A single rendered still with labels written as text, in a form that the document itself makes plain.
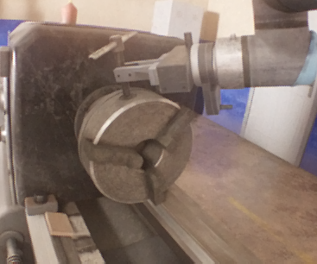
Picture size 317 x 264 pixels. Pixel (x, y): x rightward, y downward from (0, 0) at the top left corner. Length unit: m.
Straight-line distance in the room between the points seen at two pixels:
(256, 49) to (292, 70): 0.06
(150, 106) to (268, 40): 0.26
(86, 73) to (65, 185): 0.32
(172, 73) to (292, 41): 0.19
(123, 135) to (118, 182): 0.11
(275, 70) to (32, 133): 0.56
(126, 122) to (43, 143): 0.27
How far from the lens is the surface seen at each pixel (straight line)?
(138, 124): 0.55
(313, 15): 3.76
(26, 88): 0.68
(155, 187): 0.59
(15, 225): 0.89
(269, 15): 0.44
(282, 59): 0.44
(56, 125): 0.71
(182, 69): 0.43
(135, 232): 0.95
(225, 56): 0.44
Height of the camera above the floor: 1.34
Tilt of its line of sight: 18 degrees down
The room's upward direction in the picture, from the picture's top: 8 degrees clockwise
